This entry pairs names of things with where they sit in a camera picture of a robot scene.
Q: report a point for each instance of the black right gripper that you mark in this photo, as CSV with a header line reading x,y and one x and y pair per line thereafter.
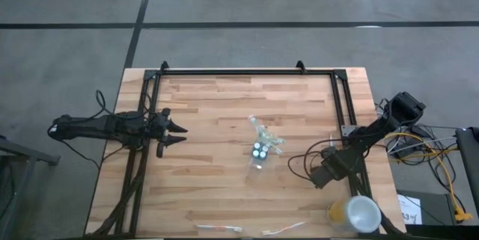
x,y
331,167

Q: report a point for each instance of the black floor box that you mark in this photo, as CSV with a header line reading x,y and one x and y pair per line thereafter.
x,y
438,210

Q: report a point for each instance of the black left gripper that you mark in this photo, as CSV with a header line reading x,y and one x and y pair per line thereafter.
x,y
155,129

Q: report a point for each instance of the clear acrylic organizer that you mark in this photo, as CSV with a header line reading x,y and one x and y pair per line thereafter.
x,y
258,165

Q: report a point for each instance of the black aluminium table frame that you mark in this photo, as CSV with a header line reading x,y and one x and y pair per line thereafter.
x,y
243,72

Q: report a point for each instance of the white and yellow cup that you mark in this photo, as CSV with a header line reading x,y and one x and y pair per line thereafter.
x,y
355,214

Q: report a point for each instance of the orange white toothbrush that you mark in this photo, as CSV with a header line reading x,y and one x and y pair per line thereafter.
x,y
219,228
282,228

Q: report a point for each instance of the black equipment post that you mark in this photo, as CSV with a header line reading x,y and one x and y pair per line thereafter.
x,y
467,157

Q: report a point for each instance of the white paper sign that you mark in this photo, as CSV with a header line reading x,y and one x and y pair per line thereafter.
x,y
409,210

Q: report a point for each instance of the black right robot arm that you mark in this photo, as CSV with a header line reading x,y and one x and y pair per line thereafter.
x,y
374,129

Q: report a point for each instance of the black metal stand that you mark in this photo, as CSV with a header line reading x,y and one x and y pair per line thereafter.
x,y
22,154

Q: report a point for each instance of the teal mouthwash bottle white cap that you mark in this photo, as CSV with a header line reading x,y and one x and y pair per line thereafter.
x,y
265,147
262,154
257,145
255,153

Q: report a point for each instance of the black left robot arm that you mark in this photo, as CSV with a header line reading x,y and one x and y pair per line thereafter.
x,y
97,126

